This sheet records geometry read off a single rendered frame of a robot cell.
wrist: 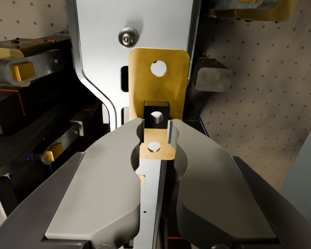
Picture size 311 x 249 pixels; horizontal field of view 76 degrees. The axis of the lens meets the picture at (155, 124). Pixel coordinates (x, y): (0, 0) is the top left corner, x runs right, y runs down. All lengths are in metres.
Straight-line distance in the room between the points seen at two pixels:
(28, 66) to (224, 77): 0.34
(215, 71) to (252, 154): 0.60
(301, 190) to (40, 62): 2.42
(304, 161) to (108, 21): 2.08
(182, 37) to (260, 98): 0.51
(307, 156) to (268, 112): 1.38
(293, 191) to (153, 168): 2.08
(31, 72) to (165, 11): 0.24
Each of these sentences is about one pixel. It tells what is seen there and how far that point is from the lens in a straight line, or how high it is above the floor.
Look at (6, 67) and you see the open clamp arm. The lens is 0.35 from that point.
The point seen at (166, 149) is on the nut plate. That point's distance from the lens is 0.16.
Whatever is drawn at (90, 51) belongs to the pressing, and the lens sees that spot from 0.40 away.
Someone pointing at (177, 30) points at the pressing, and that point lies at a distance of 0.39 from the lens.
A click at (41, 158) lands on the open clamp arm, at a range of 0.41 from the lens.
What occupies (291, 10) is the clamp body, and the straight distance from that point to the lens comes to 0.40.
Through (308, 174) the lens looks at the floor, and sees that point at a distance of 2.38.
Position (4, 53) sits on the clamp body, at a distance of 0.39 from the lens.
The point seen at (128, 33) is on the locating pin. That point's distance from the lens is 0.34.
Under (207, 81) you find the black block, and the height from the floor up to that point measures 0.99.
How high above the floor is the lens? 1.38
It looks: 61 degrees down
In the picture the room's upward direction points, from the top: 178 degrees clockwise
